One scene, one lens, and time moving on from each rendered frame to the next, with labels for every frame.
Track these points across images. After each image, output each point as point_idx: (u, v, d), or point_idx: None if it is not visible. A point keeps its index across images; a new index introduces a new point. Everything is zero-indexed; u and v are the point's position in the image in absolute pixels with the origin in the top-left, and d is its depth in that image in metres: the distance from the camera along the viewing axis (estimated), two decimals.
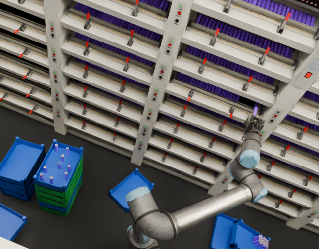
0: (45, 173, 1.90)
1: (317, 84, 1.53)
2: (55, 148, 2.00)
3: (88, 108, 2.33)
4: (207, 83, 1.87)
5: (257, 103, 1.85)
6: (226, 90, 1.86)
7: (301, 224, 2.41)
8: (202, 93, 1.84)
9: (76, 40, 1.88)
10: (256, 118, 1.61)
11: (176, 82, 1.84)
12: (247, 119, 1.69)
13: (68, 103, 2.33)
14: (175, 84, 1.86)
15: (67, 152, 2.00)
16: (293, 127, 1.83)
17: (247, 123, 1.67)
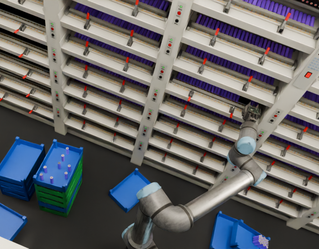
0: (45, 173, 1.90)
1: (317, 84, 1.53)
2: (253, 101, 1.83)
3: (88, 108, 2.33)
4: (207, 83, 1.87)
5: (257, 103, 1.85)
6: (226, 90, 1.86)
7: (301, 224, 2.41)
8: (202, 93, 1.84)
9: (76, 40, 1.88)
10: (253, 108, 1.69)
11: (176, 82, 1.84)
12: (244, 109, 1.76)
13: (68, 103, 2.33)
14: (175, 84, 1.86)
15: (67, 152, 2.00)
16: (293, 127, 1.83)
17: (244, 112, 1.74)
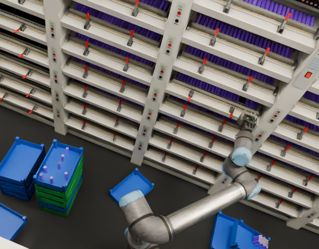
0: (45, 173, 1.90)
1: (317, 84, 1.53)
2: (251, 103, 1.86)
3: (88, 108, 2.33)
4: (207, 83, 1.87)
5: (257, 103, 1.85)
6: (226, 90, 1.86)
7: (301, 224, 2.41)
8: (202, 93, 1.84)
9: (76, 40, 1.88)
10: (249, 116, 1.61)
11: (176, 82, 1.84)
12: (240, 117, 1.68)
13: (68, 103, 2.33)
14: (175, 84, 1.86)
15: (67, 152, 2.00)
16: (293, 127, 1.83)
17: (240, 121, 1.66)
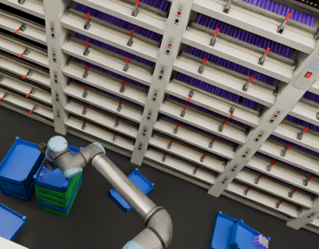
0: (45, 173, 1.90)
1: (317, 84, 1.53)
2: (251, 103, 1.86)
3: (88, 108, 2.33)
4: (207, 83, 1.87)
5: (257, 103, 1.85)
6: (226, 90, 1.86)
7: (301, 224, 2.41)
8: (202, 93, 1.84)
9: (76, 40, 1.88)
10: (59, 166, 1.72)
11: (176, 82, 1.84)
12: None
13: (68, 103, 2.33)
14: (175, 84, 1.86)
15: None
16: (293, 127, 1.83)
17: None
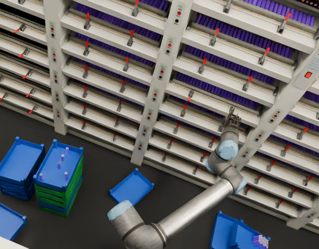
0: None
1: (317, 84, 1.53)
2: (251, 103, 1.86)
3: (88, 108, 2.33)
4: (207, 83, 1.87)
5: (257, 103, 1.85)
6: (226, 90, 1.86)
7: (301, 224, 2.41)
8: (202, 93, 1.84)
9: (76, 40, 1.88)
10: (234, 115, 1.65)
11: (176, 82, 1.84)
12: (225, 118, 1.72)
13: (68, 103, 2.33)
14: (175, 84, 1.86)
15: (67, 152, 2.00)
16: (293, 127, 1.83)
17: (225, 121, 1.70)
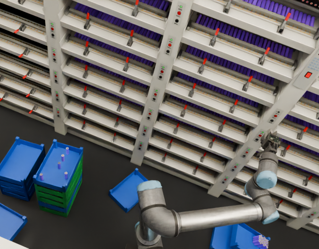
0: None
1: (317, 84, 1.53)
2: (252, 100, 1.87)
3: (88, 108, 2.33)
4: None
5: (257, 102, 1.86)
6: None
7: (301, 224, 2.41)
8: (203, 90, 1.85)
9: (76, 40, 1.88)
10: (273, 136, 1.58)
11: (177, 79, 1.85)
12: (263, 136, 1.65)
13: (68, 103, 2.33)
14: (175, 84, 1.86)
15: (67, 152, 2.00)
16: (293, 127, 1.83)
17: (263, 140, 1.64)
